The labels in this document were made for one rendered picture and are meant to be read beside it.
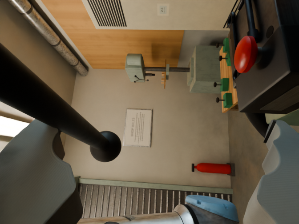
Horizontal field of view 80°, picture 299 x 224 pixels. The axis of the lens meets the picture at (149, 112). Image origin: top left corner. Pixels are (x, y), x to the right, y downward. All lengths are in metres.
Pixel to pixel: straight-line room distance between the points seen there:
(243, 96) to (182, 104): 2.94
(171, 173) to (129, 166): 0.69
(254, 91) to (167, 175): 2.85
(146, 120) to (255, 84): 2.89
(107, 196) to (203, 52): 2.49
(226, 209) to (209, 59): 2.02
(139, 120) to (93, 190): 1.31
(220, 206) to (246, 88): 0.43
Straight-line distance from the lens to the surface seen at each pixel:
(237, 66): 0.18
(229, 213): 0.60
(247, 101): 0.19
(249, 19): 0.22
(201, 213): 0.58
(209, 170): 2.92
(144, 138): 2.99
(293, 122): 0.26
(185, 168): 3.02
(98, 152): 0.20
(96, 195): 3.15
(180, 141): 3.01
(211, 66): 2.38
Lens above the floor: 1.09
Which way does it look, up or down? 4 degrees up
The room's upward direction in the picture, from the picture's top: 88 degrees counter-clockwise
